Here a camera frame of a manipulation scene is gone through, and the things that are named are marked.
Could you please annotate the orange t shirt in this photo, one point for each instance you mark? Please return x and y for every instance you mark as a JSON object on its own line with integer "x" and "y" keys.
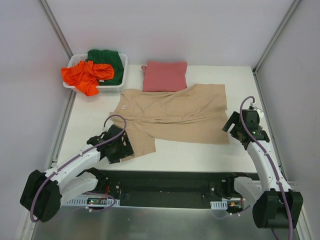
{"x": 85, "y": 76}

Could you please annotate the aluminium frame post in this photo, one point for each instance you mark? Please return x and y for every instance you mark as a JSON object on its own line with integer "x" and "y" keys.
{"x": 279, "y": 30}
{"x": 55, "y": 27}

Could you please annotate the beige t shirt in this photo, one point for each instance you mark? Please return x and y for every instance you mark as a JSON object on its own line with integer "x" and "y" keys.
{"x": 196, "y": 114}

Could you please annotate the right white cable duct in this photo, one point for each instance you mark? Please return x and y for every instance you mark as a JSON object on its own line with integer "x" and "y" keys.
{"x": 219, "y": 205}

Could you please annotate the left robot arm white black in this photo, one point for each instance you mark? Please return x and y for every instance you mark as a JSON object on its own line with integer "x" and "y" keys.
{"x": 45, "y": 192}

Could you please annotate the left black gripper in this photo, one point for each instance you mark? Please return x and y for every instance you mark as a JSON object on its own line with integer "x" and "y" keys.
{"x": 124, "y": 144}

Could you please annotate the pink folded t shirt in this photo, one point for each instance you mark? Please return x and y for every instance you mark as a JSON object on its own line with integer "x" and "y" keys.
{"x": 164, "y": 76}

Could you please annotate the right aluminium frame post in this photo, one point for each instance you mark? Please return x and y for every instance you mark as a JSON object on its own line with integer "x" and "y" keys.
{"x": 279, "y": 30}

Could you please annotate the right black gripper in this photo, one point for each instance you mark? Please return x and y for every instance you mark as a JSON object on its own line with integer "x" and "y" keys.
{"x": 235, "y": 127}

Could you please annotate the left aluminium frame post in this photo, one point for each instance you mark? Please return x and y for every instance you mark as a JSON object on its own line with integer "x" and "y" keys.
{"x": 55, "y": 27}

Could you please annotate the white cable duct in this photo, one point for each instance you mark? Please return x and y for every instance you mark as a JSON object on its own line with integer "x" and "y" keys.
{"x": 219, "y": 205}
{"x": 98, "y": 202}

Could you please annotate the left white cable duct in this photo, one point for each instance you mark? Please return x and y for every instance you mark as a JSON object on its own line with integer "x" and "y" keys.
{"x": 98, "y": 202}

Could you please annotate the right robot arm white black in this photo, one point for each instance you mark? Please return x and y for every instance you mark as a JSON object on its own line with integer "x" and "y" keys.
{"x": 274, "y": 203}

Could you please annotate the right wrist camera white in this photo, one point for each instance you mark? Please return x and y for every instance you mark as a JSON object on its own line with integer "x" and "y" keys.
{"x": 253, "y": 106}

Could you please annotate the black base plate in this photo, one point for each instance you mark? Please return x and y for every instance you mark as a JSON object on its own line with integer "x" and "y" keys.
{"x": 165, "y": 189}

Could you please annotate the white plastic basket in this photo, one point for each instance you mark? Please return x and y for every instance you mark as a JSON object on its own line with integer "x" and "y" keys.
{"x": 108, "y": 57}

